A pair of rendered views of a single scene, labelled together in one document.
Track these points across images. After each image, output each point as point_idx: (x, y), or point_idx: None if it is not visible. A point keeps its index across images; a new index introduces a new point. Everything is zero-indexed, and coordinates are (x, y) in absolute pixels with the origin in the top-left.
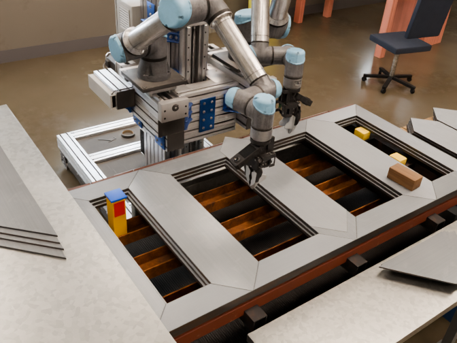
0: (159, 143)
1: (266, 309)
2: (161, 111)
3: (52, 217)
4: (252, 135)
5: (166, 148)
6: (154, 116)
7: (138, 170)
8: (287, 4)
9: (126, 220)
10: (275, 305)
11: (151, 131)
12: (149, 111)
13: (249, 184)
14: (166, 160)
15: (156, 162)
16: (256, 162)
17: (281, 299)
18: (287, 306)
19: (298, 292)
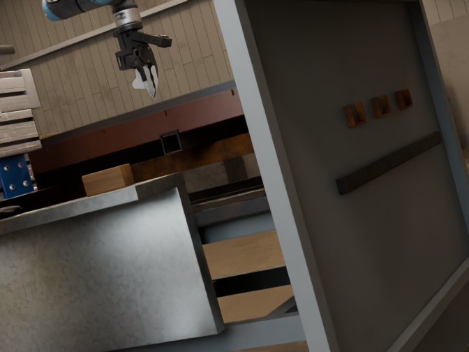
0: (19, 187)
1: (252, 190)
2: (33, 83)
3: None
4: (138, 15)
5: (34, 184)
6: (19, 109)
7: (172, 98)
8: None
9: None
10: (241, 193)
11: (22, 151)
12: (5, 111)
13: (155, 89)
14: (114, 125)
15: (58, 206)
16: (150, 49)
17: (230, 195)
18: (236, 193)
19: (209, 200)
